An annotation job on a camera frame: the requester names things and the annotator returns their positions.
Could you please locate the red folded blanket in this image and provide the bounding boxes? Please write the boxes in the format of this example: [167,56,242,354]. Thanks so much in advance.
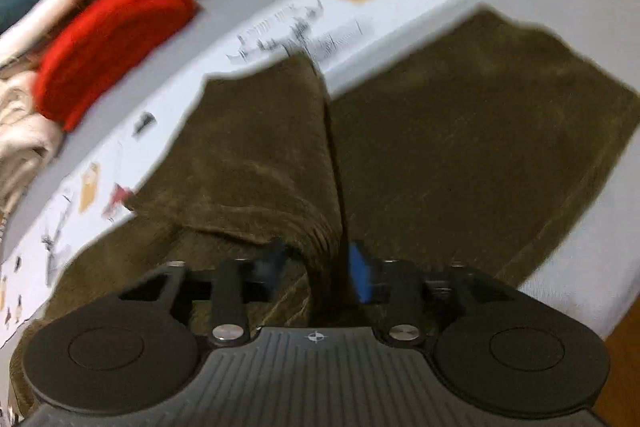
[34,0,199,134]

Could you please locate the light blue printed sheet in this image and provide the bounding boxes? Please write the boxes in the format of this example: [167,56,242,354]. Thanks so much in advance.
[0,0,640,350]

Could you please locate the white folded blanket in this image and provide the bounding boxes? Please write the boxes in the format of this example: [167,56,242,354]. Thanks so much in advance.
[0,0,123,228]

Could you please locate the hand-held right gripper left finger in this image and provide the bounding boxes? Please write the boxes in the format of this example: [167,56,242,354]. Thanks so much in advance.
[117,238,292,349]

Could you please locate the olive corduroy pants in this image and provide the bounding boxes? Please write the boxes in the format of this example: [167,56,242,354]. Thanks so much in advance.
[10,9,640,419]

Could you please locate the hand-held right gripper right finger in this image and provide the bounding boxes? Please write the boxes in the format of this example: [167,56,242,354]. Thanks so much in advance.
[348,240,507,350]

